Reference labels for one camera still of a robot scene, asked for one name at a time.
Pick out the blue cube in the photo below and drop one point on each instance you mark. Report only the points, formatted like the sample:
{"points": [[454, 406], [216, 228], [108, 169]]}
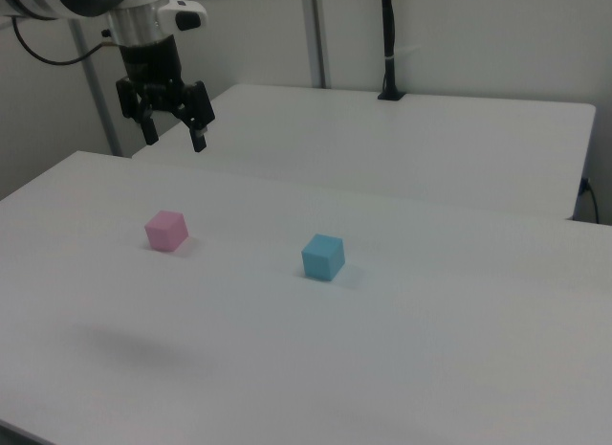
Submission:
{"points": [[322, 257]]}

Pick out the black camera stand pole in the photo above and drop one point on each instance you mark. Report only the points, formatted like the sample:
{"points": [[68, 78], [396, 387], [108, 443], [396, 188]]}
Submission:
{"points": [[391, 43]]}

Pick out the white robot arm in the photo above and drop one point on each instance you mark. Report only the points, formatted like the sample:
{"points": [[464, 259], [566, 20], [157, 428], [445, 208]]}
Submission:
{"points": [[38, 0]]}

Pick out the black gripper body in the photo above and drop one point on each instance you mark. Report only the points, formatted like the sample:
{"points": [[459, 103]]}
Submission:
{"points": [[150, 62]]}

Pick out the slanted metal frame post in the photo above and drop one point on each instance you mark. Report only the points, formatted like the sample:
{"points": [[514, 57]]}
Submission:
{"points": [[98, 105]]}

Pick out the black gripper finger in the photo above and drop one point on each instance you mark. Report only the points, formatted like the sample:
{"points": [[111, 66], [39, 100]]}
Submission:
{"points": [[146, 122], [198, 115]]}

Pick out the upright metal frame post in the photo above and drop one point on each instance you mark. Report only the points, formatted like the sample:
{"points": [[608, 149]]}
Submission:
{"points": [[318, 33]]}

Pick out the pink cube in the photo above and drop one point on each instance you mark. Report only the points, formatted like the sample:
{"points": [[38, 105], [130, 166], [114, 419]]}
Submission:
{"points": [[166, 230]]}

